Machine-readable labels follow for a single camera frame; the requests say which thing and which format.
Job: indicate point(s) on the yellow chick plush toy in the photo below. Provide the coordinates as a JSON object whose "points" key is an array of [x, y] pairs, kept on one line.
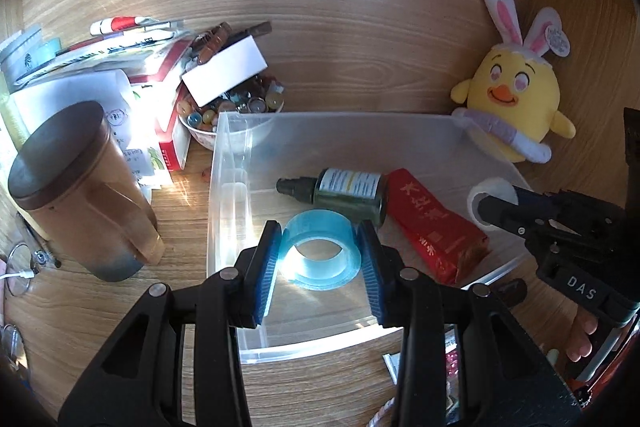
{"points": [[510, 97]]}

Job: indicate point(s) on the white card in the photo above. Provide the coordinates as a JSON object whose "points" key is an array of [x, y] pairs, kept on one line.
{"points": [[225, 72]]}

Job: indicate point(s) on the bowl of beads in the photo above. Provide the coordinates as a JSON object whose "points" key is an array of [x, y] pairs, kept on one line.
{"points": [[200, 134]]}

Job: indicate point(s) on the brown lidded mug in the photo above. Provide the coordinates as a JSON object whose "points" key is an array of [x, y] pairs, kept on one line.
{"points": [[75, 187]]}

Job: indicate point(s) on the white paper sheet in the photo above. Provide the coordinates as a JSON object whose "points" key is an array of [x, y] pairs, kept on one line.
{"points": [[65, 92]]}

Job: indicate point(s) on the stack of booklets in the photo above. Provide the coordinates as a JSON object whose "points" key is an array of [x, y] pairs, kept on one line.
{"points": [[100, 52]]}

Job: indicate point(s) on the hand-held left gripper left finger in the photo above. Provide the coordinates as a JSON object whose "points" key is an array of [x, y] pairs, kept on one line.
{"points": [[267, 267]]}

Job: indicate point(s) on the dark green spray bottle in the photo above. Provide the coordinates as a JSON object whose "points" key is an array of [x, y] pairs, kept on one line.
{"points": [[350, 197]]}

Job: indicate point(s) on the blue tape roll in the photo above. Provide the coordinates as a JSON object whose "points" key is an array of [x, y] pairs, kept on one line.
{"points": [[320, 219]]}

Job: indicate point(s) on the clear plastic storage box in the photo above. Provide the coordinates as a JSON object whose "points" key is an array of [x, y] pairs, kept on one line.
{"points": [[350, 142]]}

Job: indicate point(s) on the white tape roll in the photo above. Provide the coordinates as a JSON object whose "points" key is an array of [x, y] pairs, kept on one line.
{"points": [[495, 184]]}

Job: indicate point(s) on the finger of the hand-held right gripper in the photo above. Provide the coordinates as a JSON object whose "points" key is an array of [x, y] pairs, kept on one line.
{"points": [[532, 199], [505, 214]]}

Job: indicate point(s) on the red white carton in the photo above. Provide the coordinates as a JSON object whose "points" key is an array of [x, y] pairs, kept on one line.
{"points": [[167, 152]]}

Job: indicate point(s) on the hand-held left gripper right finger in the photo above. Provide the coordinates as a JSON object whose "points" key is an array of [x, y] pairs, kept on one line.
{"points": [[372, 277]]}

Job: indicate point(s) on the red white pen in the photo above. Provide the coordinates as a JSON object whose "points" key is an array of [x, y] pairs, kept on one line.
{"points": [[120, 24]]}

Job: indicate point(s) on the person's right hand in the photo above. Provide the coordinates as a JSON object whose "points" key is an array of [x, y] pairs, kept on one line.
{"points": [[580, 337]]}

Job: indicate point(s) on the red patterned packet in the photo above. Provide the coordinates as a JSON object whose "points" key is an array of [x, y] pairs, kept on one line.
{"points": [[451, 357]]}

